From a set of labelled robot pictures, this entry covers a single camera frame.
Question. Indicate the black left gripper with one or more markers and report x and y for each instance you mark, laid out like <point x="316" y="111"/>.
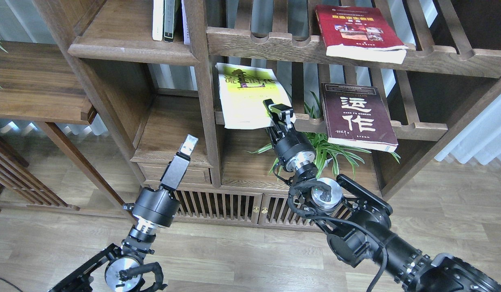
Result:
<point x="160" y="206"/>

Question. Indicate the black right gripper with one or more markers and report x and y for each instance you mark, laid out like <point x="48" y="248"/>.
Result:
<point x="293" y="149"/>

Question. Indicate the yellow green cover book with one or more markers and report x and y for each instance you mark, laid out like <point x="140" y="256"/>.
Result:
<point x="242" y="91"/>

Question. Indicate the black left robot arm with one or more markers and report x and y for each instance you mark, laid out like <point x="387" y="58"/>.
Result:
<point x="125" y="269"/>

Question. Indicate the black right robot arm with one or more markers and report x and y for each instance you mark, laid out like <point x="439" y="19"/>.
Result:
<point x="356" y="222"/>

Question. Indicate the dark wooden bookshelf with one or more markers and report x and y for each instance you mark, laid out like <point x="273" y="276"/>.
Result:
<point x="153" y="93"/>

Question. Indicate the green spider plant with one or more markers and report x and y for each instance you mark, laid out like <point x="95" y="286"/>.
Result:
<point x="322" y="147"/>

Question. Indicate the dark maroon cover book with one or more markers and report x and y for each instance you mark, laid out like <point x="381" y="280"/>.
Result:
<point x="356" y="116"/>

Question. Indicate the red cover book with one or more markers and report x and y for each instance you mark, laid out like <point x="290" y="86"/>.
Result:
<point x="359" y="33"/>

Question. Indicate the white upright book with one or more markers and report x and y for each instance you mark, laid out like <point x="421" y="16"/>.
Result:
<point x="158" y="13"/>

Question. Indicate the dark green upright book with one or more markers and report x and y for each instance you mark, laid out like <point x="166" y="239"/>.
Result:
<point x="170" y="12"/>

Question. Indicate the wooden side table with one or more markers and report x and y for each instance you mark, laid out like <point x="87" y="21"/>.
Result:
<point x="37" y="84"/>

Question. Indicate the wooden slatted rack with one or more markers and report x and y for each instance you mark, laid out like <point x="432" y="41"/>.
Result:
<point x="15" y="176"/>

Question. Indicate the white curtain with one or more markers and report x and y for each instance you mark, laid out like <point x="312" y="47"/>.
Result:
<point x="480" y="140"/>

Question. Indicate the white book behind post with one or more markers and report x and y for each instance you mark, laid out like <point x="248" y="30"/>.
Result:
<point x="186" y="35"/>

